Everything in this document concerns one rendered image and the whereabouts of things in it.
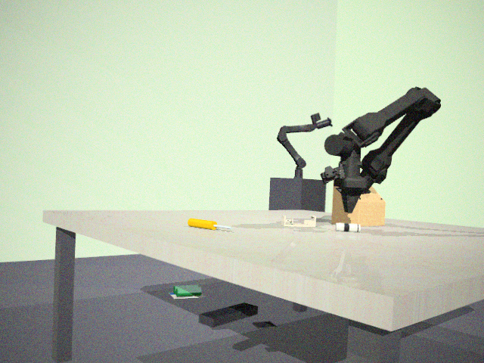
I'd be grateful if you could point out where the yellow screwdriver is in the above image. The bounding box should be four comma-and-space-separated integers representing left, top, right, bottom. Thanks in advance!
188, 219, 232, 230

